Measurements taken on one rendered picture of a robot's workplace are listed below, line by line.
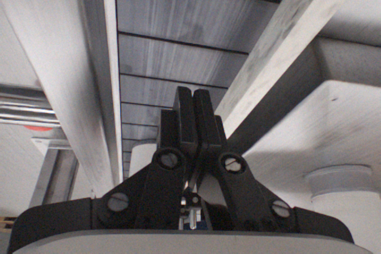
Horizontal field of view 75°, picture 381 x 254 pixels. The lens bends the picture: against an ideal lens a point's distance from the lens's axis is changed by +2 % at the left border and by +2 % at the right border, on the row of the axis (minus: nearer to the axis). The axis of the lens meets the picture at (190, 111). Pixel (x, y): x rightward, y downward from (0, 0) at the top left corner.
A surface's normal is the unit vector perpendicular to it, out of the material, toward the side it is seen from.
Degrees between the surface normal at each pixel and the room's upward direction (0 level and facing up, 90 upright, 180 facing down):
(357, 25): 0
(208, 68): 0
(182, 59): 0
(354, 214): 88
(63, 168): 90
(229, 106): 90
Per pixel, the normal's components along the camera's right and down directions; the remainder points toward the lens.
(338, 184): -0.57, -0.42
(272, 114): -0.98, -0.11
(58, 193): 0.22, -0.50
